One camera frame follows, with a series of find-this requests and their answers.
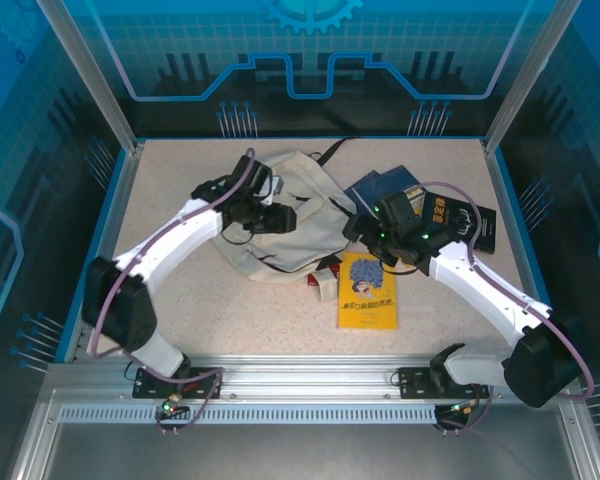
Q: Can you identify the blue printed panel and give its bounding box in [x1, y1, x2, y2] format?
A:
[499, 0, 600, 480]
[62, 0, 551, 139]
[0, 0, 131, 480]

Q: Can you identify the large yellow paperback book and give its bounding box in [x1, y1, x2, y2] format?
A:
[336, 251, 399, 331]

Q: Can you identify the blue book with yellow label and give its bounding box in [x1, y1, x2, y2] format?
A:
[372, 166, 426, 217]

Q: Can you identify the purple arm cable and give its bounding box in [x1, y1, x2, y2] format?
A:
[87, 146, 259, 439]
[422, 181, 596, 436]

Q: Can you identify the cream canvas backpack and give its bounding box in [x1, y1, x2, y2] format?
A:
[212, 137, 361, 304]

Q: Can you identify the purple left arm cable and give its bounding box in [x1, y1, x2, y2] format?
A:
[87, 146, 259, 439]

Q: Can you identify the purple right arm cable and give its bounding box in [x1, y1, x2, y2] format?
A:
[422, 181, 596, 436]

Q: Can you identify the blue printed left side panel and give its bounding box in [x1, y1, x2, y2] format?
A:
[0, 0, 131, 480]

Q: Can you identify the aluminium front frame rail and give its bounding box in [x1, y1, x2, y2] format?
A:
[44, 353, 581, 407]

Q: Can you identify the aluminium right frame post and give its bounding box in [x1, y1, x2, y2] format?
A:
[482, 0, 584, 154]

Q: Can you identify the black book with gold title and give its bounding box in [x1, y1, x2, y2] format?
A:
[419, 192, 497, 255]

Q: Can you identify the slotted grey cable duct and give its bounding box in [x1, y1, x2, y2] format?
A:
[58, 404, 439, 426]

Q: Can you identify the red wallet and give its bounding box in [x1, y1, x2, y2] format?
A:
[307, 264, 341, 289]

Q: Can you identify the table side rail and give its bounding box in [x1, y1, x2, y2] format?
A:
[62, 142, 146, 364]
[482, 139, 570, 364]

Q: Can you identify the blue printed back panel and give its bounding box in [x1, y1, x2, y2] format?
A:
[62, 0, 551, 139]

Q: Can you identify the blue printed right side panel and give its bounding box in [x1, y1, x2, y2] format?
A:
[499, 0, 600, 480]

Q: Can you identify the right table side rail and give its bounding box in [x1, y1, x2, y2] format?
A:
[482, 139, 570, 364]

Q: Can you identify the left table side rail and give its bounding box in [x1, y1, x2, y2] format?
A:
[62, 142, 146, 364]

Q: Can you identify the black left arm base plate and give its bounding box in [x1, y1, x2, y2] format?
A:
[132, 367, 225, 401]

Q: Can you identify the dark blue paperback book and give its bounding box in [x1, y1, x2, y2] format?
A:
[343, 171, 386, 219]

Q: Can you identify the aluminium left frame post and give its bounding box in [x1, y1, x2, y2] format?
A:
[34, 0, 146, 156]

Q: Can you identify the aluminium frame post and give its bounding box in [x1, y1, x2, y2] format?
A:
[34, 0, 146, 156]
[482, 0, 584, 154]

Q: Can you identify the grey metal front tray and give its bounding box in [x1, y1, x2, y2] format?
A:
[9, 389, 600, 480]

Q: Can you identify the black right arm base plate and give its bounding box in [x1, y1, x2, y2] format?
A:
[397, 366, 491, 401]

